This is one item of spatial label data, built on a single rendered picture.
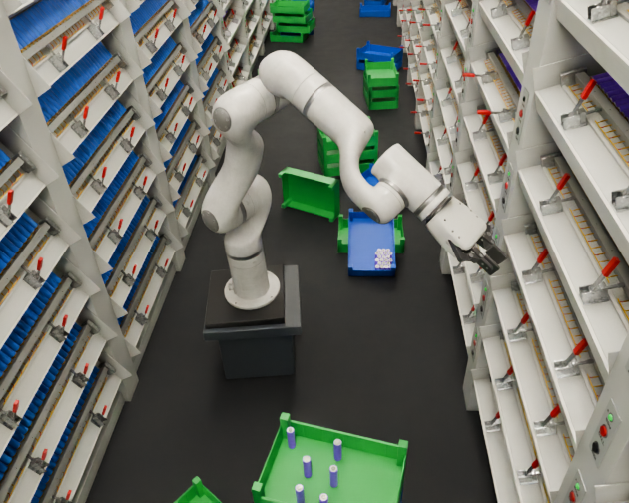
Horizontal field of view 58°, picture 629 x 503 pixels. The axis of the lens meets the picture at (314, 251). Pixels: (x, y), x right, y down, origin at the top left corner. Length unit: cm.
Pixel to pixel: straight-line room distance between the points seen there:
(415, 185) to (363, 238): 138
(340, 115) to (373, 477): 81
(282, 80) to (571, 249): 68
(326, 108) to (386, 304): 125
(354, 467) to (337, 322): 95
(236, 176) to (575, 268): 88
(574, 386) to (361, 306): 128
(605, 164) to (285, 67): 66
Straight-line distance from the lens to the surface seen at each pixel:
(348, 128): 120
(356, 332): 220
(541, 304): 131
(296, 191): 289
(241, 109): 136
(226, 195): 159
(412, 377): 207
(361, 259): 248
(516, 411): 159
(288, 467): 139
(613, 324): 102
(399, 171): 118
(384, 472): 138
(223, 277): 201
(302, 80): 125
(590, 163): 106
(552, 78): 132
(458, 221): 119
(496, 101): 173
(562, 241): 118
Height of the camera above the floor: 160
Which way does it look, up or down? 38 degrees down
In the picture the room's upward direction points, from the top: 3 degrees counter-clockwise
